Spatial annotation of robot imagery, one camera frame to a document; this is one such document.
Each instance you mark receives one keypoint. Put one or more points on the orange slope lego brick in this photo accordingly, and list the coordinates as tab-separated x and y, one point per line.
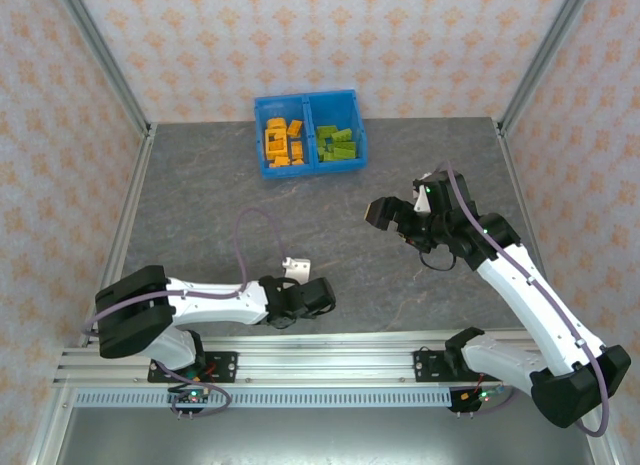
281	161

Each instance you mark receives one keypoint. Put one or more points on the aluminium frame leg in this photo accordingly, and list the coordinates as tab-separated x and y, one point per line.
47	430
605	455

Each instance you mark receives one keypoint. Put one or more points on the small circuit board with lights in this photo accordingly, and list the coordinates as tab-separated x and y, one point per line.
192	398
482	396

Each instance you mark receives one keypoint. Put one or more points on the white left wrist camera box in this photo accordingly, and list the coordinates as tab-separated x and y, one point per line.
297	269

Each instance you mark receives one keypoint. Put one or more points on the aluminium corner post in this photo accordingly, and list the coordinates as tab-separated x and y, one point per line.
102	50
548	50

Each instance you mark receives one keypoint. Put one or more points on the grey metal panel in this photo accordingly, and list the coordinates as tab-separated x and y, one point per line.
325	440

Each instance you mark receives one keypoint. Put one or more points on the aluminium table side rail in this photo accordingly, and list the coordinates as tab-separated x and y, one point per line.
514	175
137	175

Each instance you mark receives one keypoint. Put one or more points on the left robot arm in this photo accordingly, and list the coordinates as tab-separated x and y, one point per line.
130	315

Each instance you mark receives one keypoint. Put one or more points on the long orange lego brick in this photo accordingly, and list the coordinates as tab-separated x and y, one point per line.
295	128

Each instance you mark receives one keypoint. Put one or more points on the orange round lego piece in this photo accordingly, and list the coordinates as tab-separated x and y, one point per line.
274	123

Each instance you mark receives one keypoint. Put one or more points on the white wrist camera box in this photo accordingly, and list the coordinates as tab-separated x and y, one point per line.
297	269
424	202

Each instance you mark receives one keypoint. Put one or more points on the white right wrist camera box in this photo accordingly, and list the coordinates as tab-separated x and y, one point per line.
424	202

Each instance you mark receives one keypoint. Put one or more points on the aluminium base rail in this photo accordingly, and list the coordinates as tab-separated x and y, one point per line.
325	365

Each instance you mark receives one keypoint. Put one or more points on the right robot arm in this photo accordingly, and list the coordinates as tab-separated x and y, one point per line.
535	315

